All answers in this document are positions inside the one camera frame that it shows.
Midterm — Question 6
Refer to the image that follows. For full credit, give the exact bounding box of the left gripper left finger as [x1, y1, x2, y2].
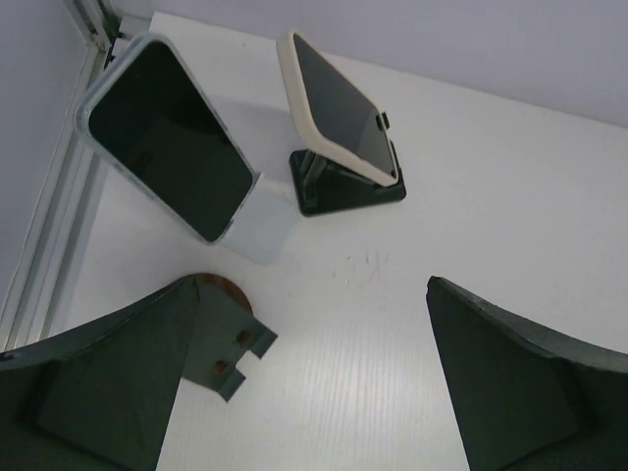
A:
[1, 278, 199, 470]

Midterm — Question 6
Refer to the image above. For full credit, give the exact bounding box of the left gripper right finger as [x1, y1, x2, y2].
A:
[426, 277, 627, 470]

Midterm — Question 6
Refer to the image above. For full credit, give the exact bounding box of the round wooden base phone stand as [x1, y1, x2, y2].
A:
[183, 273, 278, 401]

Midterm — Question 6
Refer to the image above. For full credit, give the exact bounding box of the black folding phone stand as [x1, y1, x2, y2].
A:
[289, 145, 407, 217]

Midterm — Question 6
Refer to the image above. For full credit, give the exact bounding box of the phone with cream case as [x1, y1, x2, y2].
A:
[276, 30, 399, 187]

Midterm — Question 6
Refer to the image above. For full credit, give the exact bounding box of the silver metal phone stand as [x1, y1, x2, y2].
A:
[218, 174, 300, 265]

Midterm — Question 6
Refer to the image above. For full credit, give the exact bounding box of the left aluminium frame post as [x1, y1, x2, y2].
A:
[1, 1, 120, 350]

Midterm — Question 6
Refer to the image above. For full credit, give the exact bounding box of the phone with clear blue case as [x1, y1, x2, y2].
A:
[75, 32, 258, 244]

